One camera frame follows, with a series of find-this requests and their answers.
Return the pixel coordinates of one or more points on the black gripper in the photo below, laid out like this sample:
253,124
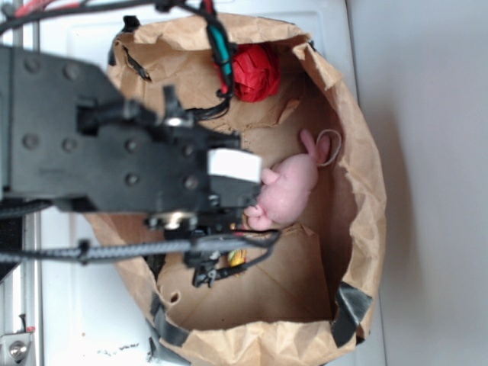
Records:
166,166

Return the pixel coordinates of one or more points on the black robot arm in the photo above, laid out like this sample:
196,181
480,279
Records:
70,137

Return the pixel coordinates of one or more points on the twisted multicolour candy cane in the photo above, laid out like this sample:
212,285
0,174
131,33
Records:
237,257

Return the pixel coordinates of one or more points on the crumpled red paper ball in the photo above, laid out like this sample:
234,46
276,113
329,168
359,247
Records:
256,72

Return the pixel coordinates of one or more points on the pink plush bunny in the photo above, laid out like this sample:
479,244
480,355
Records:
287,185

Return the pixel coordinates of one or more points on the aluminium frame rail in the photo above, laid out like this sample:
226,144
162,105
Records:
21,293

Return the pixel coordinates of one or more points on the metal corner bracket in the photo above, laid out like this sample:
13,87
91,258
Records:
17,349

